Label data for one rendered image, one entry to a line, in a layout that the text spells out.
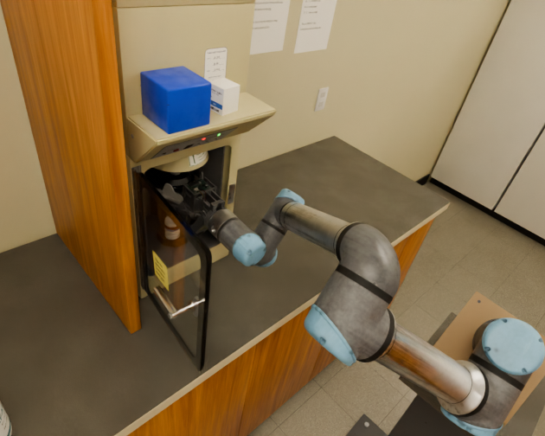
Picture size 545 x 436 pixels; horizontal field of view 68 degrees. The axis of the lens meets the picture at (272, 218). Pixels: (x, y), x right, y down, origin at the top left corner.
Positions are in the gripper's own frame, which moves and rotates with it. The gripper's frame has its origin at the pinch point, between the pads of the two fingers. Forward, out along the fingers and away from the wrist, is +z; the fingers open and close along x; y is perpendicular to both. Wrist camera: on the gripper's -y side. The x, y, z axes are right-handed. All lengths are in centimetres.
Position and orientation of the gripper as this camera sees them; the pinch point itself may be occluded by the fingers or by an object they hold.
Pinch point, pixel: (176, 184)
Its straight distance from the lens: 120.1
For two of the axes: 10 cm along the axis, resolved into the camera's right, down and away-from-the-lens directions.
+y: 1.8, -7.4, -6.4
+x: -7.3, 3.4, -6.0
